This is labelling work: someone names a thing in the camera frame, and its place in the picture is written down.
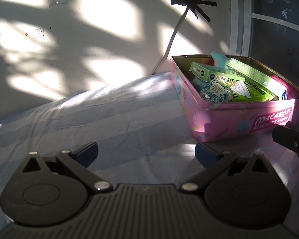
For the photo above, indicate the green toothpaste box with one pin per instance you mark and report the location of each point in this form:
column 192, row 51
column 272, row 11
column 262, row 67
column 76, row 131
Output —
column 207, row 73

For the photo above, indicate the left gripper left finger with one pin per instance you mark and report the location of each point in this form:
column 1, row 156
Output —
column 66, row 172

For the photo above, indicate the green floral packet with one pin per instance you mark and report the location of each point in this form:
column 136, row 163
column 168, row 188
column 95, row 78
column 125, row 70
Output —
column 214, row 92

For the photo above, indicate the blue white toothpaste box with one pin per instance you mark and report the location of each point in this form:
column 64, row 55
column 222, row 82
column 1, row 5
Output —
column 273, row 86

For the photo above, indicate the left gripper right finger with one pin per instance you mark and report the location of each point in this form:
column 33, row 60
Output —
column 213, row 162

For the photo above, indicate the white window frame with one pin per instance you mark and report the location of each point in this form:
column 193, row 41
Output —
column 241, row 26

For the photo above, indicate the striped blue bed sheet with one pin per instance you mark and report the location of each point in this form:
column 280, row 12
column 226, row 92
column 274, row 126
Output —
column 143, row 130

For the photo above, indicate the green patterned tissue pack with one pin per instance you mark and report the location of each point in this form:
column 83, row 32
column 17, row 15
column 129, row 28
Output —
column 245, row 92

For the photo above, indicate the pink macaron biscuit tin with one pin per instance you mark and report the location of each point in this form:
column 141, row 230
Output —
column 213, row 122

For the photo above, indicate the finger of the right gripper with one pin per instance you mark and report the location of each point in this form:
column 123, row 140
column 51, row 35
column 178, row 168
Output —
column 286, row 137

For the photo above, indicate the black tape cross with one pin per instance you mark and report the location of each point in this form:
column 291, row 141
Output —
column 193, row 5

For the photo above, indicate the teal plush toy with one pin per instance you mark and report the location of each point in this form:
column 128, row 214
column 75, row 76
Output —
column 216, row 59

